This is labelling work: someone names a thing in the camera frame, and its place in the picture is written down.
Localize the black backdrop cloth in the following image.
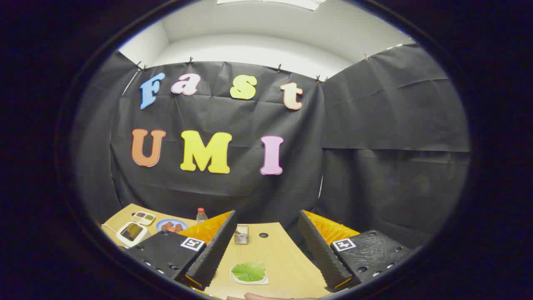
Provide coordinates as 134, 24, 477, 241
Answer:
71, 44, 471, 250

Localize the white divided condiment tray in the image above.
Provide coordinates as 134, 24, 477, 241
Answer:
132, 211, 156, 226

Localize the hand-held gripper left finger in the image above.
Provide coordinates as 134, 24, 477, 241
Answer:
125, 210, 237, 291

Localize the ceiling light panel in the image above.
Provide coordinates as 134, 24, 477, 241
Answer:
217, 0, 326, 11

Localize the small white square dish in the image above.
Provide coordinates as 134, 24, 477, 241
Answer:
230, 262, 269, 285

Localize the white toaster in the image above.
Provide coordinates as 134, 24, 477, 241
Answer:
116, 222, 151, 248

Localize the green lettuce leaf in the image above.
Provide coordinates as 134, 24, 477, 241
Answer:
232, 262, 266, 282

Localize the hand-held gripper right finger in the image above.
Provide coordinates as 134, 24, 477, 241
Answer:
298, 210, 413, 293

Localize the blue plate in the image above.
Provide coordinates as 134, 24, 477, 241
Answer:
156, 219, 188, 233

